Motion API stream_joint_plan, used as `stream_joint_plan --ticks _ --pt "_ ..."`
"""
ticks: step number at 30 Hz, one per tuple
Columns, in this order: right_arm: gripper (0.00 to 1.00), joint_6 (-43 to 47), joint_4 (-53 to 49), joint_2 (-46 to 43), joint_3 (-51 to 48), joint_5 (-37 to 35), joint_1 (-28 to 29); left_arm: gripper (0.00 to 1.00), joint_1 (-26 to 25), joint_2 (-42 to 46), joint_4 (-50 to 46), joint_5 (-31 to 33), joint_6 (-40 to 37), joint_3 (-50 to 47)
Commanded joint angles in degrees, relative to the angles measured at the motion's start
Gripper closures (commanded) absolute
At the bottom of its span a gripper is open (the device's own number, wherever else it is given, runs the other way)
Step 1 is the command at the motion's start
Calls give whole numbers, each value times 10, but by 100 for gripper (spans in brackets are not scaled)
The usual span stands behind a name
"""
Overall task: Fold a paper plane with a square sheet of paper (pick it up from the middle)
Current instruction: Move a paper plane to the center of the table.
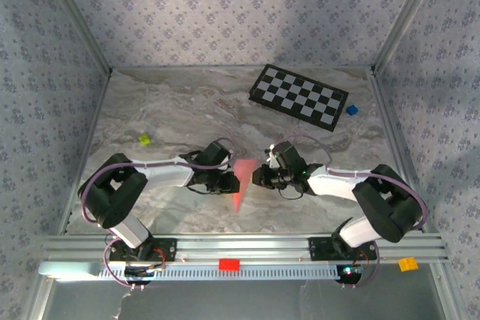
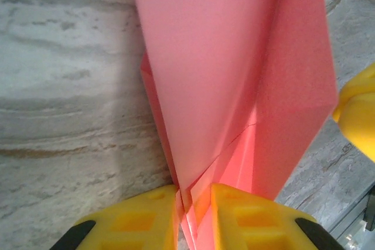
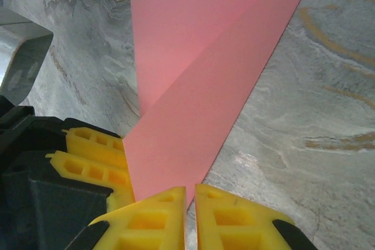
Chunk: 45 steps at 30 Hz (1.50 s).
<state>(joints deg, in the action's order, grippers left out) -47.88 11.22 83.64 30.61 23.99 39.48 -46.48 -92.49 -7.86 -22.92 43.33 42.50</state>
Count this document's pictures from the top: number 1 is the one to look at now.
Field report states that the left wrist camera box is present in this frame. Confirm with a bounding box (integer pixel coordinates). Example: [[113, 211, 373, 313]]
[[200, 141, 232, 169]]

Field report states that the orange toy brick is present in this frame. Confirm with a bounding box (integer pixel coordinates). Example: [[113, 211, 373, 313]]
[[397, 256, 419, 273]]

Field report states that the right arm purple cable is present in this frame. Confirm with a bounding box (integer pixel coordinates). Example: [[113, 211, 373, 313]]
[[277, 134, 428, 291]]

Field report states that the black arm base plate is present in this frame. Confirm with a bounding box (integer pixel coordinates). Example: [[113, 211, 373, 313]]
[[308, 236, 378, 262], [109, 238, 178, 263]]

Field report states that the aluminium frame post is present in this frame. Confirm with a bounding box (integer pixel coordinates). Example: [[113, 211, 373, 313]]
[[370, 0, 451, 76], [37, 0, 113, 76]]

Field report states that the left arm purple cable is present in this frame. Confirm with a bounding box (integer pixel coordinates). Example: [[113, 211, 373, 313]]
[[80, 136, 236, 291]]

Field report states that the aluminium frame rail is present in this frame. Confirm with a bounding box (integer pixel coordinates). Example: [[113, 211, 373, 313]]
[[55, 70, 113, 237], [110, 64, 374, 72], [369, 67, 431, 235]]

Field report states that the black round controller board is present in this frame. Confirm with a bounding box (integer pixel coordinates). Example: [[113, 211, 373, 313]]
[[337, 264, 365, 283], [124, 265, 166, 284]]

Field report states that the pale blue flat plate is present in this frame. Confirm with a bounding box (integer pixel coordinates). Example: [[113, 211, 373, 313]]
[[39, 262, 101, 280]]

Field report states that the wide aluminium extrusion rail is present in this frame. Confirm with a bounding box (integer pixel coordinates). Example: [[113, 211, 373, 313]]
[[41, 233, 450, 264]]

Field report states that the white slotted cable duct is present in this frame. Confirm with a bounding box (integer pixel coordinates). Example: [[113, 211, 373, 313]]
[[97, 262, 341, 282]]

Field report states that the black white checkerboard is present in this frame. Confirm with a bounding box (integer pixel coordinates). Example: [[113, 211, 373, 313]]
[[247, 64, 350, 133]]

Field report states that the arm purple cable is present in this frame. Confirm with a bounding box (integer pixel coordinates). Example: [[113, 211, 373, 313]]
[[277, 134, 428, 291], [80, 136, 236, 291]]

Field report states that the pink paper sheet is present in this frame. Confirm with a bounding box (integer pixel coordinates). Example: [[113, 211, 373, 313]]
[[232, 158, 259, 215]]

